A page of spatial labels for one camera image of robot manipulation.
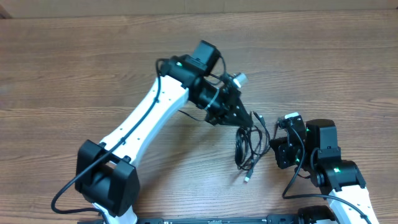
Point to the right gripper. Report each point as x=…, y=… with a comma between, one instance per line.
x=282, y=152

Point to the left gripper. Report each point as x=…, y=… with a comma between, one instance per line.
x=231, y=102

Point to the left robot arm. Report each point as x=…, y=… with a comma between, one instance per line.
x=107, y=172

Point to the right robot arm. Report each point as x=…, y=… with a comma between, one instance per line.
x=312, y=146

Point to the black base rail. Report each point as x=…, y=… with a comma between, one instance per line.
x=214, y=220

